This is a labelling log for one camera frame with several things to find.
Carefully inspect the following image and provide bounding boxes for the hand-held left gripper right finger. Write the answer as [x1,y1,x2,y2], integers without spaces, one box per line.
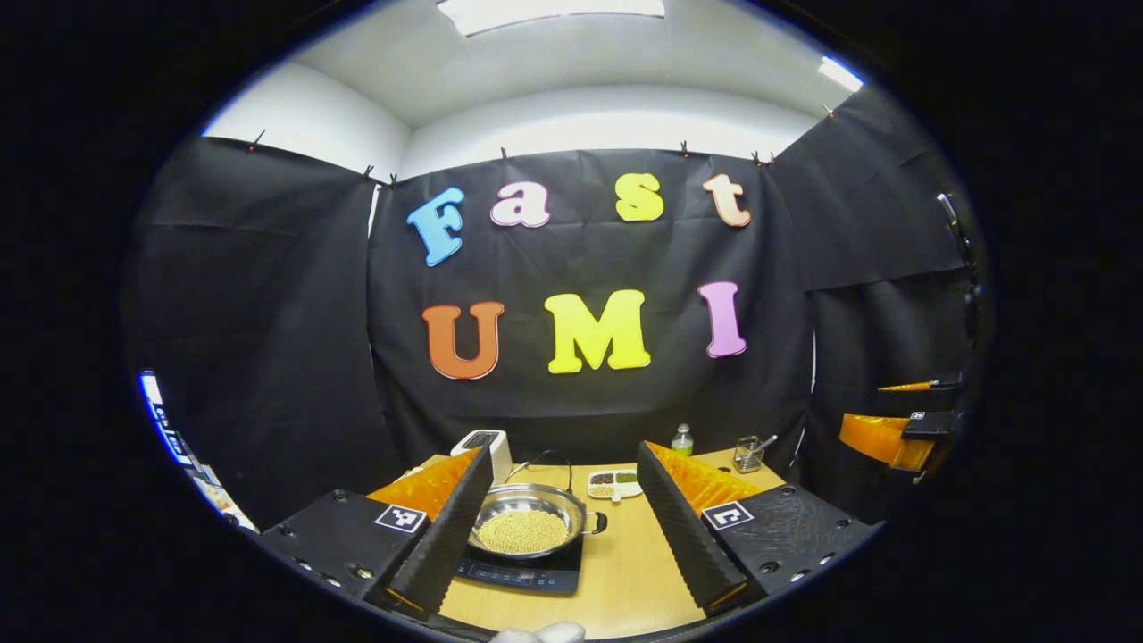
[636,439,885,617]

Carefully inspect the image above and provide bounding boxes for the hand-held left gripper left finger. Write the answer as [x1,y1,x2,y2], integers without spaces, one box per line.
[259,445,495,617]

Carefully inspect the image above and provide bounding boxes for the black induction cooktop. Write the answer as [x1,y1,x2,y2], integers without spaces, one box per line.
[451,534,586,597]

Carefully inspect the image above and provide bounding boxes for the stainless steel pot black handles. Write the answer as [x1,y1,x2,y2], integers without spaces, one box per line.
[468,483,609,561]

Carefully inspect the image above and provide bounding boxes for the pile of yellow beans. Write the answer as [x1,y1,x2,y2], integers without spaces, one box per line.
[478,510,570,555]

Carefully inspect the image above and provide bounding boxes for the white divided tray with grains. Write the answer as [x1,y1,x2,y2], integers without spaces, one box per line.
[587,469,644,504]

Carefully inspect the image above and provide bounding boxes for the white toaster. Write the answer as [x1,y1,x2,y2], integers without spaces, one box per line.
[450,429,513,488]

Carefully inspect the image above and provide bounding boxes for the dark metal stand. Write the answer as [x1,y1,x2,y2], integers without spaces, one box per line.
[935,191,988,358]

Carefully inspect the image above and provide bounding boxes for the computer monitor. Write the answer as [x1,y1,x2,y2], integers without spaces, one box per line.
[138,371,260,535]

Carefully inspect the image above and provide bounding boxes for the small ceiling light panel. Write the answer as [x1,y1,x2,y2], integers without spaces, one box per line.
[819,55,865,93]

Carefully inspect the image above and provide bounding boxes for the large ceiling light panel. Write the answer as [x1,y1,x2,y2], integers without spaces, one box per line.
[436,0,667,38]

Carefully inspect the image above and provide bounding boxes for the black toaster cable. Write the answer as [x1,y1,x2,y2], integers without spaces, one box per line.
[505,450,574,488]

